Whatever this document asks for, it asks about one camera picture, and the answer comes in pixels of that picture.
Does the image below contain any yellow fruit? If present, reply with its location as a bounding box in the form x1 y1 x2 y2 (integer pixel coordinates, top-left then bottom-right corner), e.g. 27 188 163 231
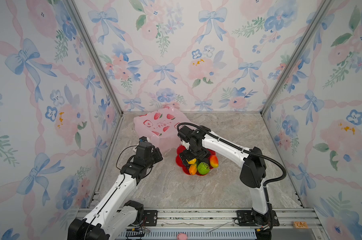
187 159 196 165

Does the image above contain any red-yellow pear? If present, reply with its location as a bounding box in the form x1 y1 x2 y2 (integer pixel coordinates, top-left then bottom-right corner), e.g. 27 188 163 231
209 155 219 168

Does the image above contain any pink plastic bag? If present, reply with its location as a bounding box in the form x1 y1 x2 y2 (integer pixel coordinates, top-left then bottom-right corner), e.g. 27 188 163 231
134 106 190 153

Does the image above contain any green custard apple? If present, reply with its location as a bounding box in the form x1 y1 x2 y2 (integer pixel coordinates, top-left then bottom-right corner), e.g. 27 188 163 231
197 162 210 176

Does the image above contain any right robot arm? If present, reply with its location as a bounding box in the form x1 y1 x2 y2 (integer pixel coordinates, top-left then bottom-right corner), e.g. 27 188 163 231
177 123 286 230

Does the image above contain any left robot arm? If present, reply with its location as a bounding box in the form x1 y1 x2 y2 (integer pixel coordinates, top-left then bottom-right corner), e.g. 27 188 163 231
67 142 163 240

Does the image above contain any red flower-shaped plate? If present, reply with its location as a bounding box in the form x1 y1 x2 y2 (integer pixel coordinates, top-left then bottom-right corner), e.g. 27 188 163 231
176 146 216 176

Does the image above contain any pink small object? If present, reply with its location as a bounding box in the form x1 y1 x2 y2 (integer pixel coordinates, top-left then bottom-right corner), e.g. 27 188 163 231
177 233 188 240

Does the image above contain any small wooden tag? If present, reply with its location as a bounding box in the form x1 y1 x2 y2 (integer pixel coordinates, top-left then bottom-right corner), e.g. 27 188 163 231
293 221 309 229

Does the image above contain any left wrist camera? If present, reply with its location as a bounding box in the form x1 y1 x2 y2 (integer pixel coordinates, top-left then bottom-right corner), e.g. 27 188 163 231
139 137 151 146

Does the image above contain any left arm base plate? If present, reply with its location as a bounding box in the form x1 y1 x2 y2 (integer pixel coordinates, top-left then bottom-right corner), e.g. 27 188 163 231
140 210 159 227

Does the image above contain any aluminium front rail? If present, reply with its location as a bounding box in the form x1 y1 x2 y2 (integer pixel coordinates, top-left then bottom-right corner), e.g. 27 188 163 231
65 206 330 240

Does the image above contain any left corner aluminium post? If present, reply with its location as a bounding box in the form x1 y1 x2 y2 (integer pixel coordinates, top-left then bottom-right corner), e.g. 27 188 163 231
63 0 123 117

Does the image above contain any corner aluminium post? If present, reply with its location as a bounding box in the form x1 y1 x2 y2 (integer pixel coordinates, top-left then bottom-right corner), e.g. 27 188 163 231
63 0 123 117
260 0 333 117

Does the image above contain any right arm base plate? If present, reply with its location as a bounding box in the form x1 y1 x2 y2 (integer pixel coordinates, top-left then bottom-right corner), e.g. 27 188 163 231
236 210 280 228

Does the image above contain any right corner aluminium post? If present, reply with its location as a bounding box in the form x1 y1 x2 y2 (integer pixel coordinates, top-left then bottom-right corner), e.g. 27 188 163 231
260 0 333 117

